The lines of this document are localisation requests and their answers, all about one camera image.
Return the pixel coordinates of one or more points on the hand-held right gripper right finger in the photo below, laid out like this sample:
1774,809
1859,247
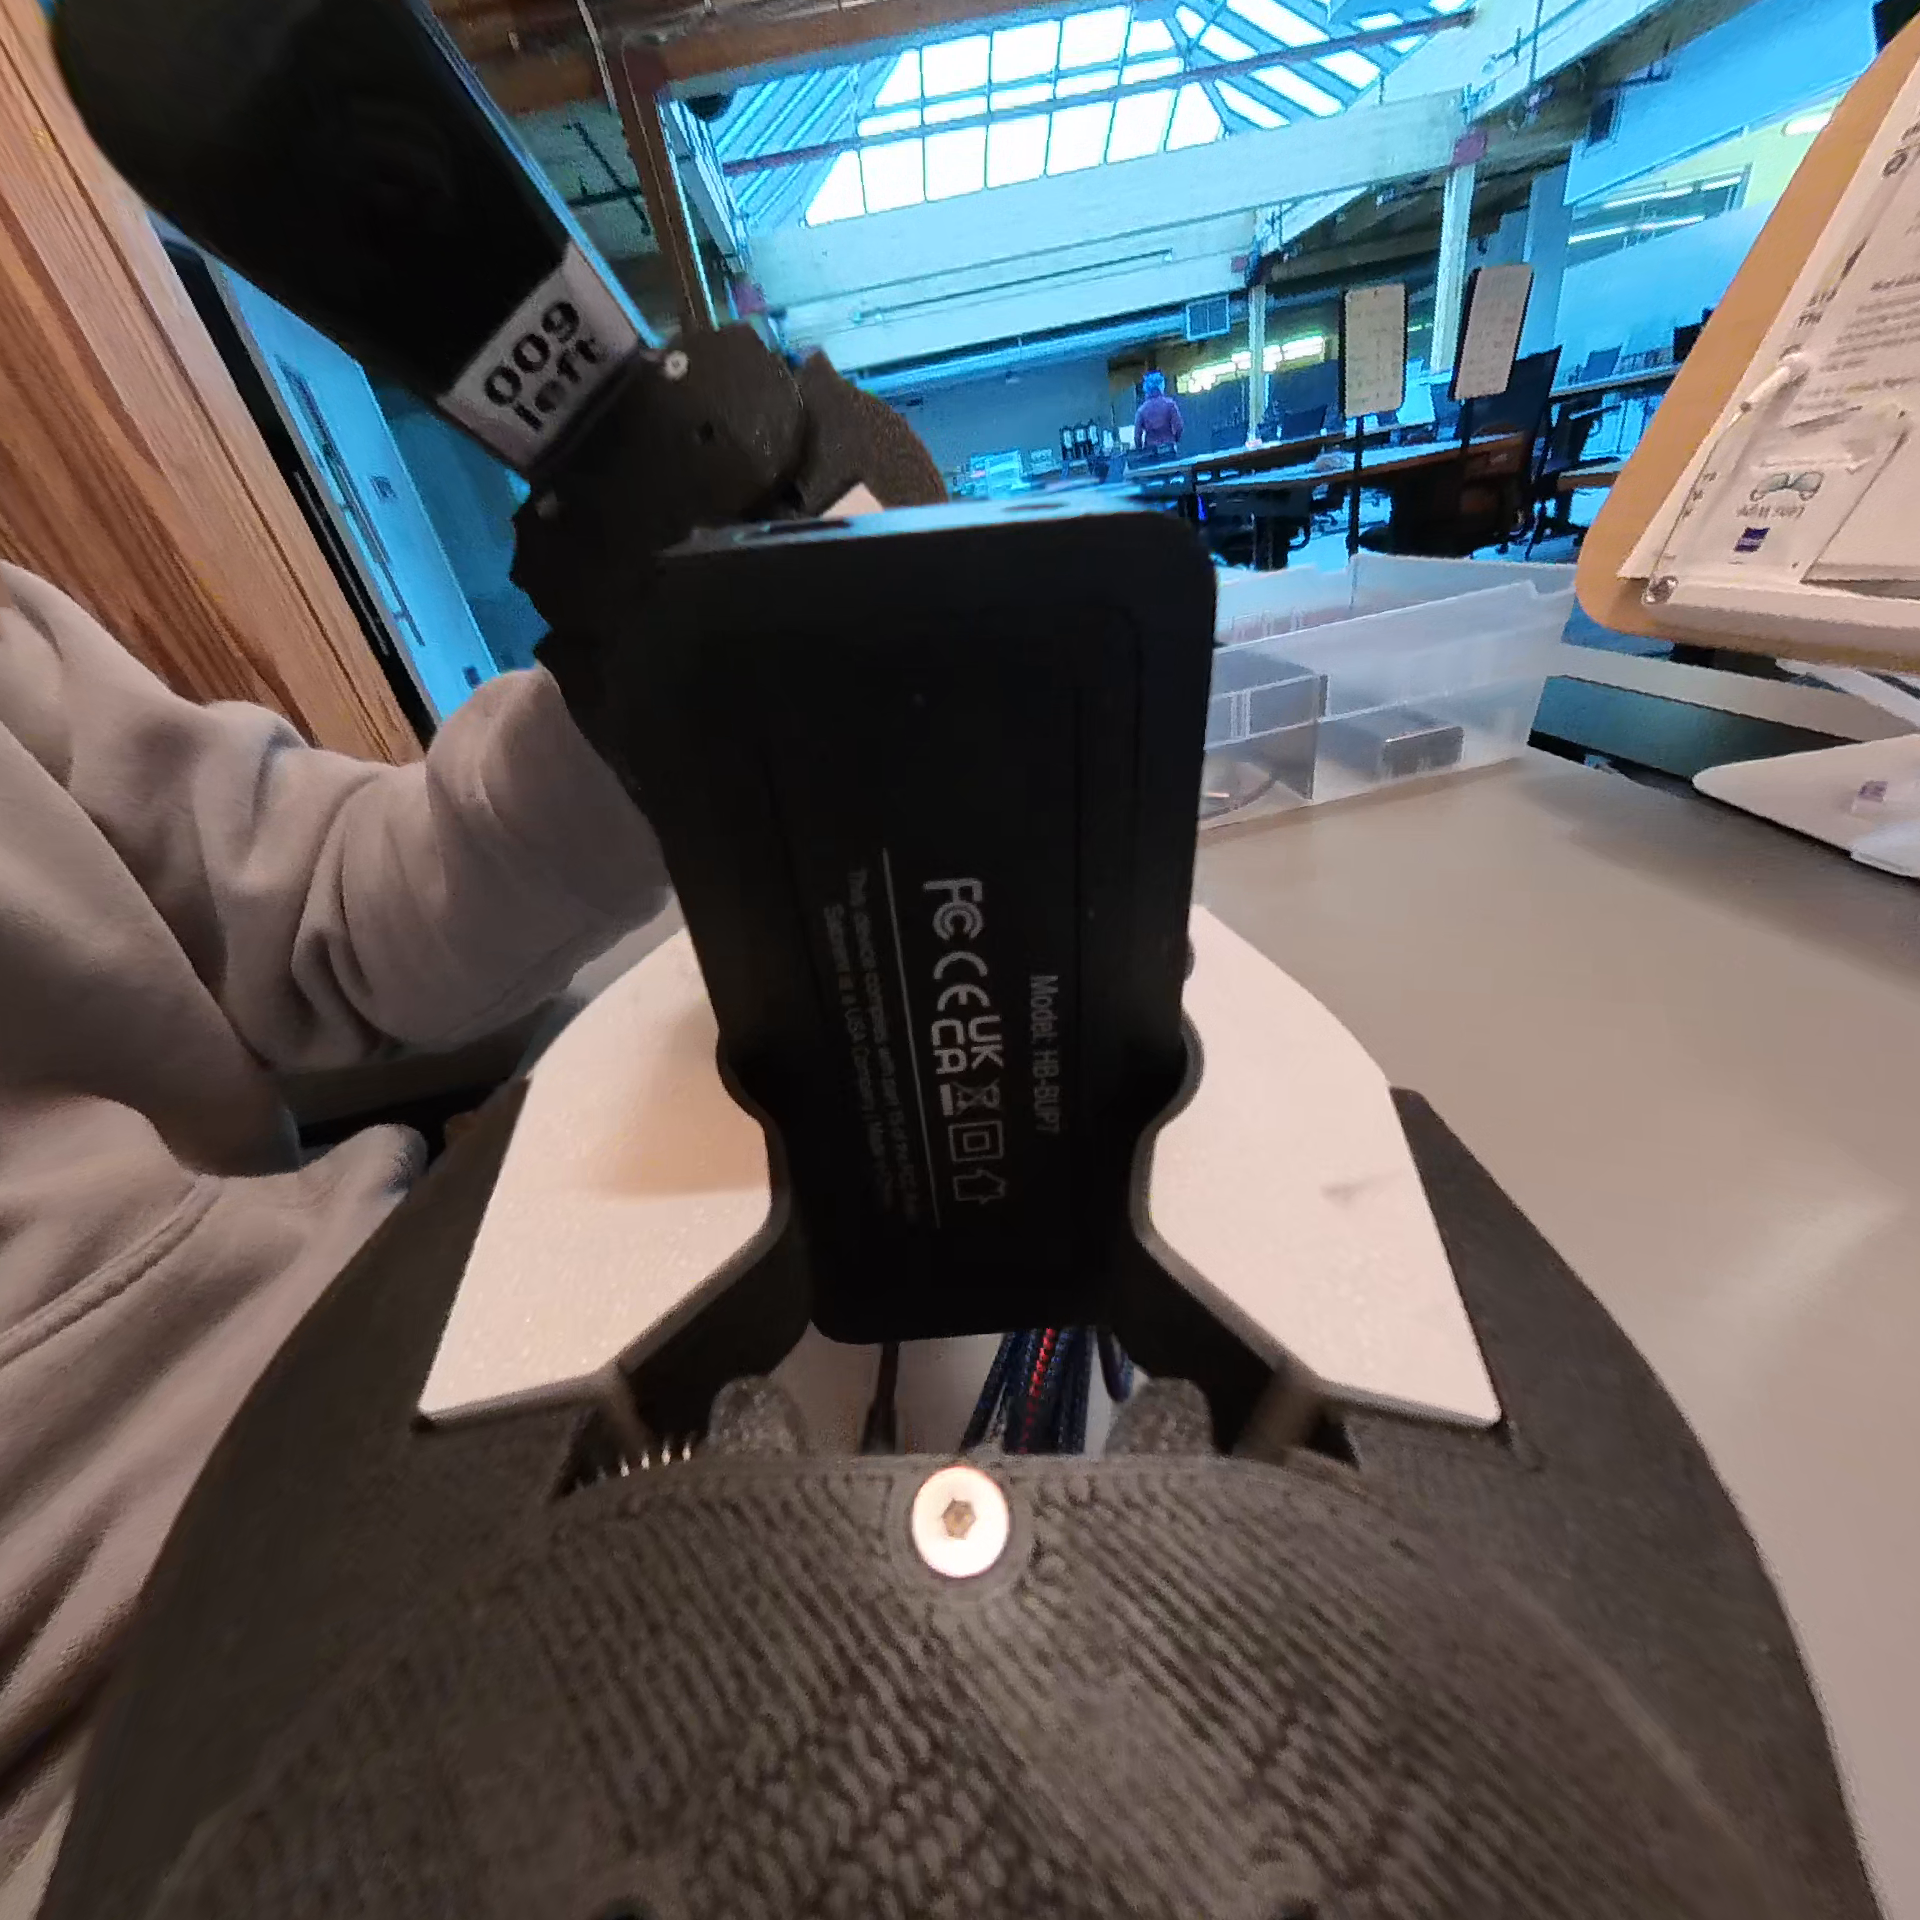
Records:
1320,1200

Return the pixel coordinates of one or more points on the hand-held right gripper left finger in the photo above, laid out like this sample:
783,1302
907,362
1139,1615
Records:
599,1200

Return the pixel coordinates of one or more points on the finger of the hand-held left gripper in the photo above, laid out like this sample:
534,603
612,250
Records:
856,502

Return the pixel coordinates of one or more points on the black multi-port hub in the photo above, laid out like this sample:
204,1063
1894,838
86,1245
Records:
931,750

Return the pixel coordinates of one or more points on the person's left forearm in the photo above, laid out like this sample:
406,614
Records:
301,870

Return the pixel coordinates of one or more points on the grey desk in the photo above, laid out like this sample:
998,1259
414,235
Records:
1621,1050

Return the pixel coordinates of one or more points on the monitor screen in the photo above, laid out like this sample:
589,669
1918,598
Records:
347,495

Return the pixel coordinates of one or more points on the long background desks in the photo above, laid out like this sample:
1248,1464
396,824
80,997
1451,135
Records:
1350,464

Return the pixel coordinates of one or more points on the person's grey sweatshirt torso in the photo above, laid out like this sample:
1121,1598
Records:
119,1350

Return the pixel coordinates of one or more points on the pale hanging board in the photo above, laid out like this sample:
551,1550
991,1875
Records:
1492,329
1374,347

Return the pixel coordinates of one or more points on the clear plastic bin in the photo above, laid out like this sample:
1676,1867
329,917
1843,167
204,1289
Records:
1396,662

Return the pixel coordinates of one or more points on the wooden panel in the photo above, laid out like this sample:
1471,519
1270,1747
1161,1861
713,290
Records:
119,450

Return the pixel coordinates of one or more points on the white stand base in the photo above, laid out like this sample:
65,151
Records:
1799,797

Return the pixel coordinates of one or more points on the black office chair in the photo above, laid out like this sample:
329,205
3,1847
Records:
1523,434

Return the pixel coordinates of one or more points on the wooden board with papers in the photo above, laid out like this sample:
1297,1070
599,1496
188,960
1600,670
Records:
1845,375

